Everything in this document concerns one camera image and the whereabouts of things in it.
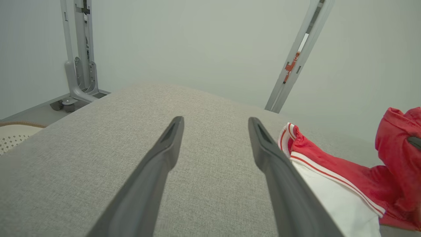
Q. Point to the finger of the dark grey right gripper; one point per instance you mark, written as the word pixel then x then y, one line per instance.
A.
pixel 416 141

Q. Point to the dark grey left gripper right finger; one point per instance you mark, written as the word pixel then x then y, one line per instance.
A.
pixel 292 204

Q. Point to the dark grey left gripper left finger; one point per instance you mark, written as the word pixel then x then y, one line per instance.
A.
pixel 141 197

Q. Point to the red shirt with white sleeves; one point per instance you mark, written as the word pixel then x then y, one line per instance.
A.
pixel 361 177

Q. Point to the white perforated laundry basket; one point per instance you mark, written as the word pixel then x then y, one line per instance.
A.
pixel 16 135

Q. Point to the grey double-tube frame post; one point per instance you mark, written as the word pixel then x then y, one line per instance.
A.
pixel 283 89

